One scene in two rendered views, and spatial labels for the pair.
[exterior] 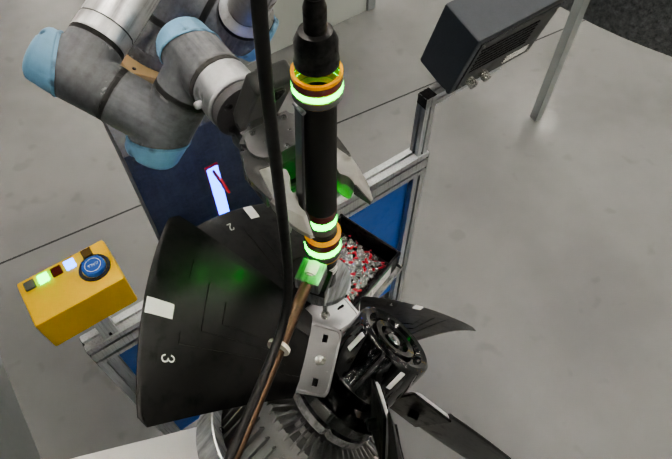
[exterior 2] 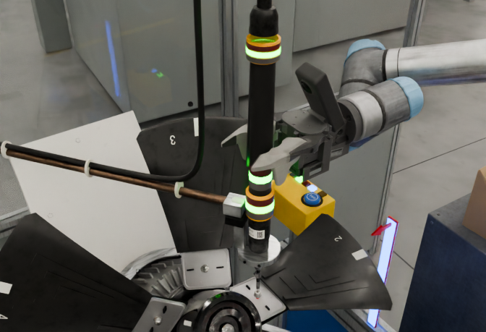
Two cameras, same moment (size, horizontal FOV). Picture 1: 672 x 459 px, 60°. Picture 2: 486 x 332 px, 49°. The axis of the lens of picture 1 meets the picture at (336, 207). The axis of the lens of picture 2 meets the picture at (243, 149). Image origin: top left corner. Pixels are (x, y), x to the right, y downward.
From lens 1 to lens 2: 70 cm
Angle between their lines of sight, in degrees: 63
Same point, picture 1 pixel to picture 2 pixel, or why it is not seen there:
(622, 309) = not seen: outside the picture
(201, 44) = (383, 87)
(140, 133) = not seen: hidden behind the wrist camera
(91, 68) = (359, 66)
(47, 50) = (359, 45)
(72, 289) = (293, 192)
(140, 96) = not seen: hidden behind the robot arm
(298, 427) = (170, 283)
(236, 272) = (239, 173)
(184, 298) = (210, 140)
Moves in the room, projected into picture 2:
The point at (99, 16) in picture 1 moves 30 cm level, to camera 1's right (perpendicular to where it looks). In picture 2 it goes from (395, 53) to (448, 141)
